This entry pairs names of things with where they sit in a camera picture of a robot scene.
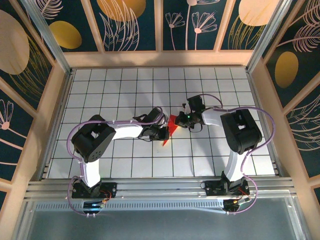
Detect red cloth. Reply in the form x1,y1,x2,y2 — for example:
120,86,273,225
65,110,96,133
161,114,180,146

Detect white grid mat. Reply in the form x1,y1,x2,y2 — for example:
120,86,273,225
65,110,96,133
47,67,278,179

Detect black electronics board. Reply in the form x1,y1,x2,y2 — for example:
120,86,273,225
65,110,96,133
83,199,105,214
223,198,252,214

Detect aluminium mounting rail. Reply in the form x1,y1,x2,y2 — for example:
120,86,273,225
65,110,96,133
24,176,297,201

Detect aluminium side rail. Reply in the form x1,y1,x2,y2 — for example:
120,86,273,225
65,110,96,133
246,68,285,177
39,69,75,181

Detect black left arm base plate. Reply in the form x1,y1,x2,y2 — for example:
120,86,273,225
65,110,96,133
71,182,118,200

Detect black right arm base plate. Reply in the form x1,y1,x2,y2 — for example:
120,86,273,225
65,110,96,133
204,180,251,197

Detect grey slotted cable duct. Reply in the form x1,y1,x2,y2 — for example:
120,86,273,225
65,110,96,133
34,199,226,213

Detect aluminium frame post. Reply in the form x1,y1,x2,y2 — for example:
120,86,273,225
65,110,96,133
246,0,294,73
21,0,74,75

